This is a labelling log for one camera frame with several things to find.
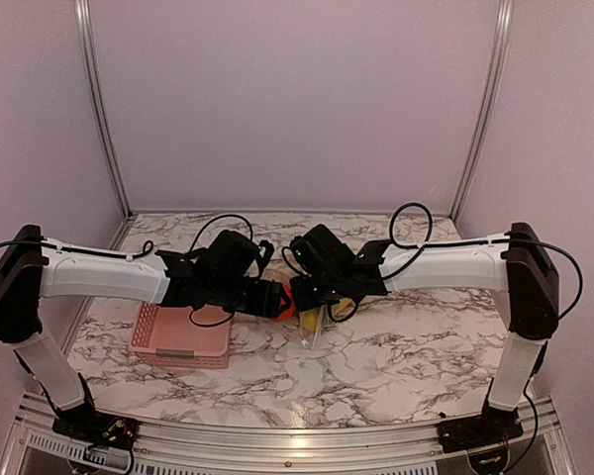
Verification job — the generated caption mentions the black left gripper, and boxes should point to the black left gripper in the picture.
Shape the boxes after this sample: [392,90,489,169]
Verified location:
[208,276,291,318]

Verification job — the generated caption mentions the left aluminium frame post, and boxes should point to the left aluminium frame post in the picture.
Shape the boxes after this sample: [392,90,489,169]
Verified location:
[74,0,133,221]

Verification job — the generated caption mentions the aluminium front rail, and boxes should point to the aluminium front rail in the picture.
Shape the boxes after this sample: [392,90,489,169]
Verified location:
[0,388,580,475]

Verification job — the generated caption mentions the orange fake pumpkin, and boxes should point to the orange fake pumpkin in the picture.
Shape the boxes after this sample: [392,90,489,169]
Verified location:
[275,290,297,322]

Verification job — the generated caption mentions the right aluminium frame post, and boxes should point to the right aluminium frame post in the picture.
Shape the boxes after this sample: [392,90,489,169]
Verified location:
[448,0,514,224]

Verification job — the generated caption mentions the aluminium frame post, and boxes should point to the aluminium frame post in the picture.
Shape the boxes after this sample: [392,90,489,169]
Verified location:
[74,0,133,221]
[448,0,514,224]

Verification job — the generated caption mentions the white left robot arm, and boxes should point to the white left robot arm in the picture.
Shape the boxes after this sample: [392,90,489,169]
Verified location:
[0,225,291,440]

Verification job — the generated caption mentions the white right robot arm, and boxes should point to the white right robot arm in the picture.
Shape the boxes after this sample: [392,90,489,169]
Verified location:
[281,208,572,452]

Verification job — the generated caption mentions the clear zip top bag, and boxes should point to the clear zip top bag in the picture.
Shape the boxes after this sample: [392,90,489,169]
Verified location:
[264,269,360,350]

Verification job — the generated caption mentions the pink perforated plastic basket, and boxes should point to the pink perforated plastic basket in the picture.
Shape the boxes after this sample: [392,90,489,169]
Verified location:
[129,303,231,370]

